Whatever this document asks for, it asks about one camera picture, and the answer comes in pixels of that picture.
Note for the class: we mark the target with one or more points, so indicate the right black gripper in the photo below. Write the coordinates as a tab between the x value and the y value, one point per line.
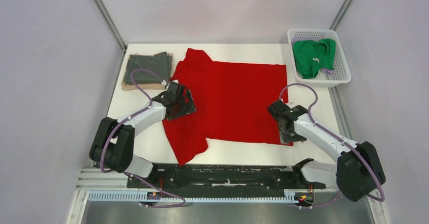
286	138

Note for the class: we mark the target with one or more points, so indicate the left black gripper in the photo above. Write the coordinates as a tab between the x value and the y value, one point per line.
188	107

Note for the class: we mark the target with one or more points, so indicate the red t-shirt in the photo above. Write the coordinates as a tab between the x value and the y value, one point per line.
231	100

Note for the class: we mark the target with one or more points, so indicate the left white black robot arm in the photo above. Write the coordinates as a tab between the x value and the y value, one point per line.
113	144

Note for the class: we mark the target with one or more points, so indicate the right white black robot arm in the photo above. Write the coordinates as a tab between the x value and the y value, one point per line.
356	171

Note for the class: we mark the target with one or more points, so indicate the folded dark grey t-shirt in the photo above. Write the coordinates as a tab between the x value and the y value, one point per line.
159	66

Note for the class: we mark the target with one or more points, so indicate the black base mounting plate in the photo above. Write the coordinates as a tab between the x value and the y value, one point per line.
212	181

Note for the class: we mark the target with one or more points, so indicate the white plastic basket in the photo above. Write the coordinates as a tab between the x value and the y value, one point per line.
341	72

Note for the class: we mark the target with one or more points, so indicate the green t-shirt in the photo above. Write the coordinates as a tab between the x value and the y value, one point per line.
312	57

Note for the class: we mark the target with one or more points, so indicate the white slotted cable duct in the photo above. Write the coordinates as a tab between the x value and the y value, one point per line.
157	197

